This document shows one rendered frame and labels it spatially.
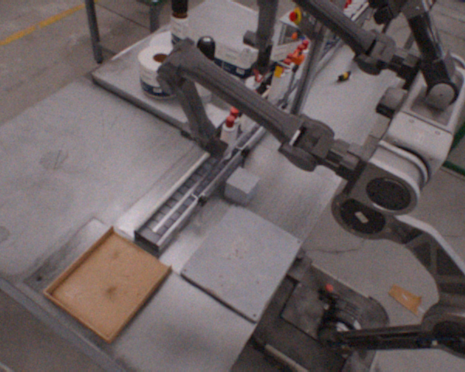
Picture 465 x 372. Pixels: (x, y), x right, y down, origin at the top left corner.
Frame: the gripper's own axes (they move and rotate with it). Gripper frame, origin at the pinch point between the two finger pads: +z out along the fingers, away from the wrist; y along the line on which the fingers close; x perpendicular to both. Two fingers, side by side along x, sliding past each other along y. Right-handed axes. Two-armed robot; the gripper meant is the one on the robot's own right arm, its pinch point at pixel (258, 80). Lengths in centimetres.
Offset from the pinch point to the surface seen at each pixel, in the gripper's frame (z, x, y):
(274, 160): 18.4, 24.1, 21.2
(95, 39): 79, -170, -59
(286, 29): -7.5, -5.9, -35.2
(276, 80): -0.1, 6.2, -5.2
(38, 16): 103, -263, -77
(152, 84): 7.0, -39.1, 26.6
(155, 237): 13, 9, 84
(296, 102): 1.0, 20.0, 1.0
